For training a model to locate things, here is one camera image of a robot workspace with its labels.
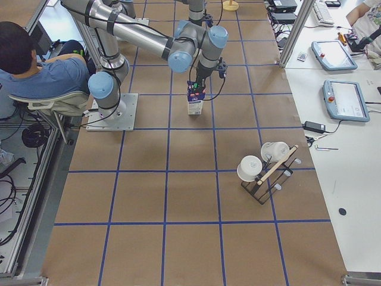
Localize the white mug on rack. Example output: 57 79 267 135
237 155 263 182
260 142 289 163

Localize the seated person blue shirt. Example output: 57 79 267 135
0 21 90 104

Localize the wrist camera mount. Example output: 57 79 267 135
216 57 227 79

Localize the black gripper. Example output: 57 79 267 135
195 64 214 85

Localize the blue white milk carton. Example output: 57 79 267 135
187 80 205 115

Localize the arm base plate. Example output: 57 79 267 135
86 93 138 132

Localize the white office chair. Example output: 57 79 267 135
9 91 89 145

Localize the far teach pendant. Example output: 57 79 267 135
311 41 358 71

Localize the small remote control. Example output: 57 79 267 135
297 52 308 62

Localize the teach pendant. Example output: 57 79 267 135
323 80 370 122
311 41 358 71

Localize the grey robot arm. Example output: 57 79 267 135
177 0 213 27
61 1 229 123

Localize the near teach pendant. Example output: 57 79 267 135
323 80 370 122

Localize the white keyboard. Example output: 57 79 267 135
312 1 335 27

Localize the aluminium frame post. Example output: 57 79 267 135
279 0 315 67

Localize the black power supply brick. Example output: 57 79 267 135
302 121 326 134

